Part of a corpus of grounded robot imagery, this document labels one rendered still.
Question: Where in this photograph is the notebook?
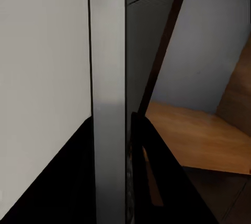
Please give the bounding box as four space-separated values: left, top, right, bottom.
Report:
88 0 127 224

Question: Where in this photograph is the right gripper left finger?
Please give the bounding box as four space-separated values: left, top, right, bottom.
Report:
0 117 95 224

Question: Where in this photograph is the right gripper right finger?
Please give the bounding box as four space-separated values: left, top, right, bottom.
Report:
131 112 220 224

